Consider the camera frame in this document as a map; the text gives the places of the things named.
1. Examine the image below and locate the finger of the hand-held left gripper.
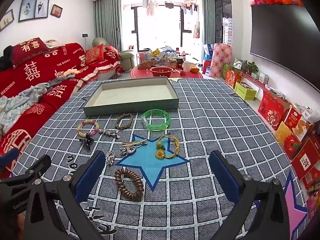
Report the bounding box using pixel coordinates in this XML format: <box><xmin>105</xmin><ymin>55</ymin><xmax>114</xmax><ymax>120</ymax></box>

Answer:
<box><xmin>0</xmin><ymin>148</ymin><xmax>20</xmax><ymax>168</ymax></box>
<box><xmin>0</xmin><ymin>154</ymin><xmax>52</xmax><ymax>220</ymax></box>

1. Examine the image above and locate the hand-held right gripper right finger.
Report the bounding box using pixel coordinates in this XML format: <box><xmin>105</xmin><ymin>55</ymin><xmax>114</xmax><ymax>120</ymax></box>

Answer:
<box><xmin>209</xmin><ymin>151</ymin><xmax>292</xmax><ymax>240</ymax></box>

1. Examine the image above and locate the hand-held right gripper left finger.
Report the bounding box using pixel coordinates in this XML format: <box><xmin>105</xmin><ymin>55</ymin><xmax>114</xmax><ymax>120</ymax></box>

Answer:
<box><xmin>24</xmin><ymin>151</ymin><xmax>107</xmax><ymax>240</ymax></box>

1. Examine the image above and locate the black butterfly hair clip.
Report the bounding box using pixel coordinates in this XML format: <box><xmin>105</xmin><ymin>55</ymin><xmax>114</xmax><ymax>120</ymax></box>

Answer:
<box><xmin>79</xmin><ymin>135</ymin><xmax>95</xmax><ymax>152</ymax></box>

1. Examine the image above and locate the brown spiral hair tie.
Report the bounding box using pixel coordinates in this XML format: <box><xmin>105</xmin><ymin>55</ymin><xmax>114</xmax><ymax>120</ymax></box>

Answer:
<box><xmin>114</xmin><ymin>169</ymin><xmax>145</xmax><ymax>202</ymax></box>

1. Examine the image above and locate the silver flower hair clip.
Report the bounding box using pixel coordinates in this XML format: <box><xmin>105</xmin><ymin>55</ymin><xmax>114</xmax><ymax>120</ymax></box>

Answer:
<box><xmin>98</xmin><ymin>129</ymin><xmax>121</xmax><ymax>138</ymax></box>

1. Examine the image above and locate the pastel bead bracelet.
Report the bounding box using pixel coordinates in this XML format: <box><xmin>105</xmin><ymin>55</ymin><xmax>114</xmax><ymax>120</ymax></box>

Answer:
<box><xmin>76</xmin><ymin>119</ymin><xmax>100</xmax><ymax>137</ymax></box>

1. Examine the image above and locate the yellow flower hair tie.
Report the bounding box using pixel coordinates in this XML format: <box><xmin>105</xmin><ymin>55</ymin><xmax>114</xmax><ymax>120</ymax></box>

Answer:
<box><xmin>155</xmin><ymin>134</ymin><xmax>181</xmax><ymax>159</ymax></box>

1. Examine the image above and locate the brown braided bracelet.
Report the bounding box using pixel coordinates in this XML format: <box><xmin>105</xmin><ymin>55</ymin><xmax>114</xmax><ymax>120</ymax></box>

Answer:
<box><xmin>114</xmin><ymin>113</ymin><xmax>134</xmax><ymax>130</ymax></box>

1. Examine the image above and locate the green translucent bangle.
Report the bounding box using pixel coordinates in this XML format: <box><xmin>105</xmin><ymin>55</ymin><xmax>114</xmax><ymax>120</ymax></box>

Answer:
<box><xmin>141</xmin><ymin>109</ymin><xmax>172</xmax><ymax>132</ymax></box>

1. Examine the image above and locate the grey cardboard box tray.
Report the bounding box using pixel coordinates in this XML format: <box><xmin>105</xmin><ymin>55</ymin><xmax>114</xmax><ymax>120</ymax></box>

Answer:
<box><xmin>82</xmin><ymin>76</ymin><xmax>180</xmax><ymax>117</ymax></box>

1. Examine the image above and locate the silver heart earring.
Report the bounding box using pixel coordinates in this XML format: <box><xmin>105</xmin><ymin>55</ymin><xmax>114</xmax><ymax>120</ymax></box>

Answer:
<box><xmin>105</xmin><ymin>150</ymin><xmax>116</xmax><ymax>166</ymax></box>

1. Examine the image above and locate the grey checkered mat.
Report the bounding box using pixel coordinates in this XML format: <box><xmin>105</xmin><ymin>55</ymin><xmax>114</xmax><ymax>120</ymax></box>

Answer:
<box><xmin>10</xmin><ymin>76</ymin><xmax>309</xmax><ymax>240</ymax></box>

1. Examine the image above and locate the gold hair clip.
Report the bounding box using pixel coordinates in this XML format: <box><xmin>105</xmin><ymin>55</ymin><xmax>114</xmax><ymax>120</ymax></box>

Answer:
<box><xmin>122</xmin><ymin>140</ymin><xmax>148</xmax><ymax>148</ymax></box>

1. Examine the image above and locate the light blue floral blanket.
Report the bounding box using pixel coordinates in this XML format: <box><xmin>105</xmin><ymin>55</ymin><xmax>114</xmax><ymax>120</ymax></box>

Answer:
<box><xmin>0</xmin><ymin>82</ymin><xmax>54</xmax><ymax>137</ymax></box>

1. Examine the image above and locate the yellow red pepper box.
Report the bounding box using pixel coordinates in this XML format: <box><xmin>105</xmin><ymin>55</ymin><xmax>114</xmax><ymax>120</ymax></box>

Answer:
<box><xmin>274</xmin><ymin>121</ymin><xmax>302</xmax><ymax>159</ymax></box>

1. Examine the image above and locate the large red gift box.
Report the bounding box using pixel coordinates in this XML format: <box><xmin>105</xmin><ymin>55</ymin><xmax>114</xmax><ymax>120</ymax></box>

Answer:
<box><xmin>257</xmin><ymin>90</ymin><xmax>292</xmax><ymax>130</ymax></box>

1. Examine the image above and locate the flat red box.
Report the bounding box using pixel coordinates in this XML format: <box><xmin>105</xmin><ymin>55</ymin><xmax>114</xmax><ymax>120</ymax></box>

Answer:
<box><xmin>291</xmin><ymin>137</ymin><xmax>320</xmax><ymax>180</ymax></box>

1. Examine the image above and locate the yellow green cardboard box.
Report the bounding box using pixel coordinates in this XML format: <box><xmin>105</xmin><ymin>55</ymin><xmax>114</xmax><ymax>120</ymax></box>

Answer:
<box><xmin>234</xmin><ymin>82</ymin><xmax>257</xmax><ymax>101</ymax></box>

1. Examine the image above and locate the red covered sofa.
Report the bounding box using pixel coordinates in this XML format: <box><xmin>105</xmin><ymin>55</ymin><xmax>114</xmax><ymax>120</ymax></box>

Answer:
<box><xmin>0</xmin><ymin>42</ymin><xmax>123</xmax><ymax>178</ymax></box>

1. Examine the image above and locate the red waffle print box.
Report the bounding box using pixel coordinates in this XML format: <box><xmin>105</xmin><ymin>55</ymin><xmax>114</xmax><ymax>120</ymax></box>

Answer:
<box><xmin>284</xmin><ymin>105</ymin><xmax>313</xmax><ymax>140</ymax></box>

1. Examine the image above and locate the grey twisted cloth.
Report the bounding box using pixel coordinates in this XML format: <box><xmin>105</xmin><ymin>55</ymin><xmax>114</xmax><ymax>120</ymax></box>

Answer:
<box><xmin>46</xmin><ymin>71</ymin><xmax>77</xmax><ymax>85</ymax></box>

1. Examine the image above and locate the red gift bag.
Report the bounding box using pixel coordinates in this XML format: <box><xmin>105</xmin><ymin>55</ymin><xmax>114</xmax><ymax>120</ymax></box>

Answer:
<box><xmin>224</xmin><ymin>66</ymin><xmax>242</xmax><ymax>88</ymax></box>

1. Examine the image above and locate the round red table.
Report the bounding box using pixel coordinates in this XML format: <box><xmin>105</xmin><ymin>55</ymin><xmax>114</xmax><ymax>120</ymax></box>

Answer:
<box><xmin>130</xmin><ymin>65</ymin><xmax>203</xmax><ymax>80</ymax></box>

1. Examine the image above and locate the large red pillow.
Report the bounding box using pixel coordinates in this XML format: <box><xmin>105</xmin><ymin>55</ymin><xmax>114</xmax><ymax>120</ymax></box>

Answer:
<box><xmin>11</xmin><ymin>38</ymin><xmax>50</xmax><ymax>64</ymax></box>

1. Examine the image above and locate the red plastic stool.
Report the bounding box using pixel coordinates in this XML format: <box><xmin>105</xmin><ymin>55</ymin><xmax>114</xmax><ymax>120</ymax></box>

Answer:
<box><xmin>201</xmin><ymin>59</ymin><xmax>213</xmax><ymax>74</ymax></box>

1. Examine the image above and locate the potted green plant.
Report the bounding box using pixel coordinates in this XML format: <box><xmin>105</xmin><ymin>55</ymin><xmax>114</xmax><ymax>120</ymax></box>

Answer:
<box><xmin>242</xmin><ymin>60</ymin><xmax>259</xmax><ymax>77</ymax></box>

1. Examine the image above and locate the white floral pillow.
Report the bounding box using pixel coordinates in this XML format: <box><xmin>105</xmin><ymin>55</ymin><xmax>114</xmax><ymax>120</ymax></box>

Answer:
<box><xmin>44</xmin><ymin>39</ymin><xmax>66</xmax><ymax>49</ymax></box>

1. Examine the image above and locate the red colander bowl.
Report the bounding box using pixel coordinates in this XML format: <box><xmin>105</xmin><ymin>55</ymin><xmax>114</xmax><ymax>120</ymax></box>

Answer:
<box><xmin>150</xmin><ymin>66</ymin><xmax>174</xmax><ymax>78</ymax></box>

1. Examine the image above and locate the red embroidered pillow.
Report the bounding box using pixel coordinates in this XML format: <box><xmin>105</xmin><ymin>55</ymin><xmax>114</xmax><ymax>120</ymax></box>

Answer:
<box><xmin>85</xmin><ymin>44</ymin><xmax>105</xmax><ymax>65</ymax></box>

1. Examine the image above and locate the beige armchair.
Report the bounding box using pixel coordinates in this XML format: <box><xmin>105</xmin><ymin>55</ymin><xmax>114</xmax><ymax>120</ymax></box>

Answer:
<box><xmin>92</xmin><ymin>37</ymin><xmax>137</xmax><ymax>72</ymax></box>

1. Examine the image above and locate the clear jar of nuts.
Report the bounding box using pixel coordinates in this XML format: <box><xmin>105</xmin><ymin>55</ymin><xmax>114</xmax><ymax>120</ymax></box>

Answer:
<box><xmin>137</xmin><ymin>52</ymin><xmax>153</xmax><ymax>70</ymax></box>

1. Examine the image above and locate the blue and white box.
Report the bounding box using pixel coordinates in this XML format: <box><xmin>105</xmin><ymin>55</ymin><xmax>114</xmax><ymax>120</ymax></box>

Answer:
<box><xmin>202</xmin><ymin>44</ymin><xmax>215</xmax><ymax>60</ymax></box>

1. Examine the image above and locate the pile of snack packets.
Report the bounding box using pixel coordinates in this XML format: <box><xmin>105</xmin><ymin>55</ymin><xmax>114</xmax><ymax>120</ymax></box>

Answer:
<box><xmin>150</xmin><ymin>46</ymin><xmax>187</xmax><ymax>67</ymax></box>

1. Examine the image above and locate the grey green curtain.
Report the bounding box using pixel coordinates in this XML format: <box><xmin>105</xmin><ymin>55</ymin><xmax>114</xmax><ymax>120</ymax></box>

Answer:
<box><xmin>93</xmin><ymin>0</ymin><xmax>123</xmax><ymax>53</ymax></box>
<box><xmin>201</xmin><ymin>0</ymin><xmax>216</xmax><ymax>45</ymax></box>

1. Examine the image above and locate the black glass cabinet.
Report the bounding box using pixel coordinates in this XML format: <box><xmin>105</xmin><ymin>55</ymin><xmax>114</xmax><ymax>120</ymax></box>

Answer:
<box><xmin>214</xmin><ymin>0</ymin><xmax>233</xmax><ymax>45</ymax></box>

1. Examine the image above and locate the hanging laundry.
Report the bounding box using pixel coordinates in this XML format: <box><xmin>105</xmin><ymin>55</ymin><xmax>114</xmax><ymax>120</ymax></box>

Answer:
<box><xmin>141</xmin><ymin>0</ymin><xmax>200</xmax><ymax>17</ymax></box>

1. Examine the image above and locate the red wall shelf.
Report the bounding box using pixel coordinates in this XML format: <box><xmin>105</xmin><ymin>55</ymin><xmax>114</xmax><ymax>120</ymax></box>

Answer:
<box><xmin>241</xmin><ymin>72</ymin><xmax>275</xmax><ymax>92</ymax></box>

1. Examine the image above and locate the dark photo frame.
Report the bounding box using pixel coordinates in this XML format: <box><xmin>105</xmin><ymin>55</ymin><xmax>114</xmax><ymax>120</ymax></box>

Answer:
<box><xmin>0</xmin><ymin>9</ymin><xmax>14</xmax><ymax>32</ymax></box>

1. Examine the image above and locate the wall television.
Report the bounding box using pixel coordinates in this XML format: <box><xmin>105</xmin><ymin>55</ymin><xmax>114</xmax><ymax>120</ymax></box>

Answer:
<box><xmin>250</xmin><ymin>5</ymin><xmax>320</xmax><ymax>93</ymax></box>

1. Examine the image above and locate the double photo frame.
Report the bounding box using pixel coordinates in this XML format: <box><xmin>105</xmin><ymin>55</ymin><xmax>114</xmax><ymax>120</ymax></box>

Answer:
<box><xmin>18</xmin><ymin>0</ymin><xmax>50</xmax><ymax>22</ymax></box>

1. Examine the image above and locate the small red photo frame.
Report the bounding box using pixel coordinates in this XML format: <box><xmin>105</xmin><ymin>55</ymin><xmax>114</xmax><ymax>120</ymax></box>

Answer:
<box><xmin>50</xmin><ymin>4</ymin><xmax>63</xmax><ymax>18</ymax></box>

